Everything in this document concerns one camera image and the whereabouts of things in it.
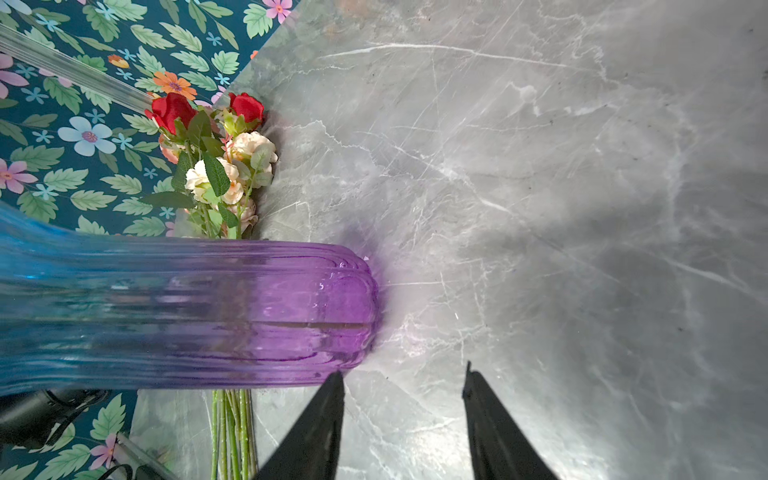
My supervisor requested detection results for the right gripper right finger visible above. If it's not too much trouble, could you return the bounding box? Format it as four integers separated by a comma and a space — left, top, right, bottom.
462, 362, 558, 480

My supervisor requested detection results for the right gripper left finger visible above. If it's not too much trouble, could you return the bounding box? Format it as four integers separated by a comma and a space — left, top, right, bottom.
254, 371, 345, 480

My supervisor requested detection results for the purple blue glass vase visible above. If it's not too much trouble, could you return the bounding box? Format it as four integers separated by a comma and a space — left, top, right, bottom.
1, 206, 381, 395

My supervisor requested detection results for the artificial flower bunch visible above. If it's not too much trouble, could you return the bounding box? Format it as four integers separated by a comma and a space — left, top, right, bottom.
145, 92, 278, 479

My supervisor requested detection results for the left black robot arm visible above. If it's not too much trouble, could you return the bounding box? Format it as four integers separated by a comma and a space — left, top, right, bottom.
1, 389, 111, 450

